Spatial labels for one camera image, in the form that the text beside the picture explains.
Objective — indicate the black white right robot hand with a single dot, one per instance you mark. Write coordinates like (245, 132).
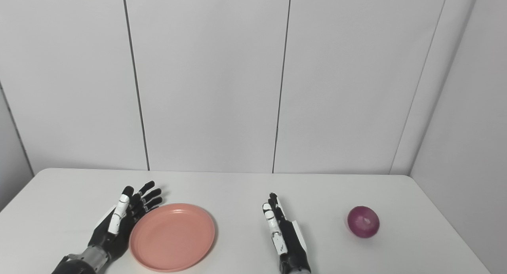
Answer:
(289, 238)

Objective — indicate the red onion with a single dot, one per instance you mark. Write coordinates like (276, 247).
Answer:
(363, 221)

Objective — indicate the pink plastic plate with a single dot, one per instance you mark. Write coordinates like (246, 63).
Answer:
(172, 237)

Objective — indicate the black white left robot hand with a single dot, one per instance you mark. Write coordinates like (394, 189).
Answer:
(113, 230)

